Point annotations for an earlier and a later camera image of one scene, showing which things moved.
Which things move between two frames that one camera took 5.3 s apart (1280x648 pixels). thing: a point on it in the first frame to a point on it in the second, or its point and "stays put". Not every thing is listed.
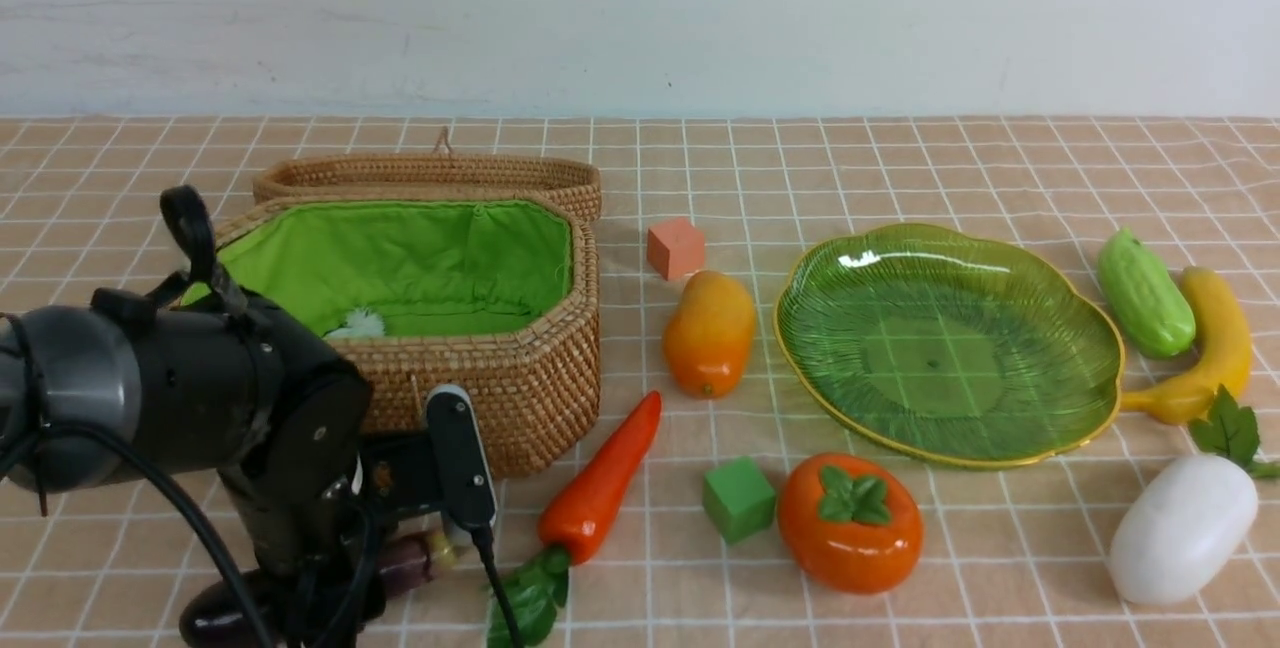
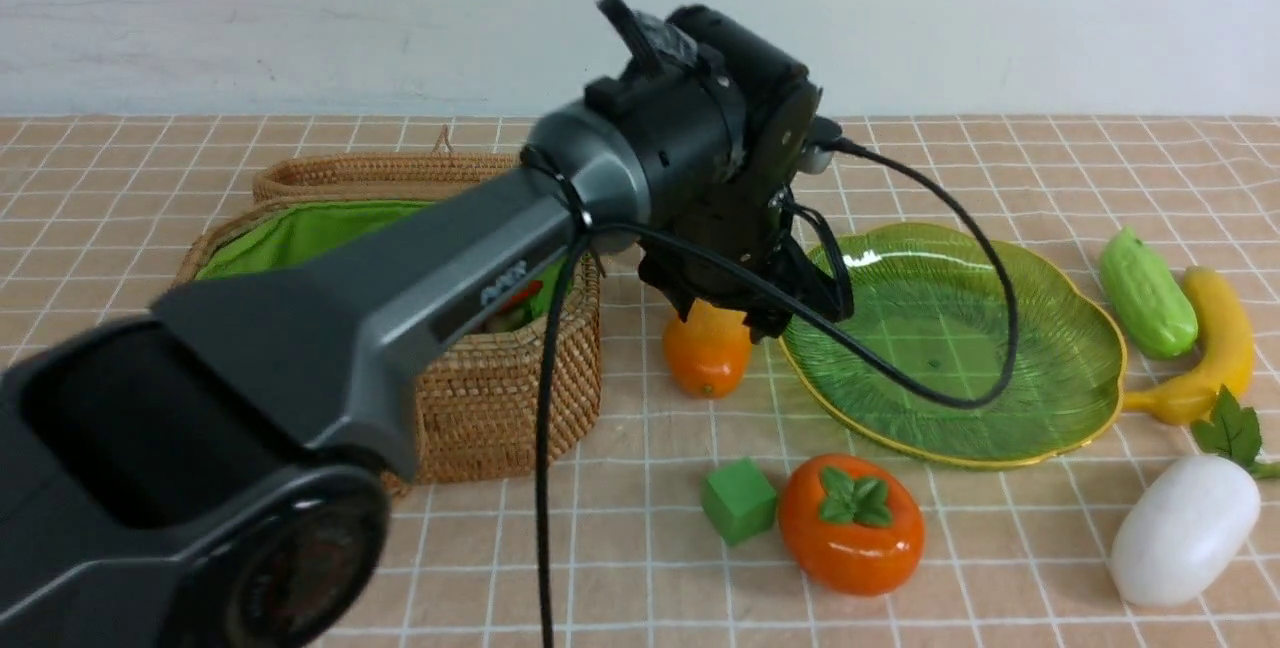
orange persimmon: [850, 524] stays put
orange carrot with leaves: [536, 595] to [526, 298]
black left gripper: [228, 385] to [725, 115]
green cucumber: [1146, 302] stays put
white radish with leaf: [1190, 524] stays put
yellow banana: [1226, 360] stays put
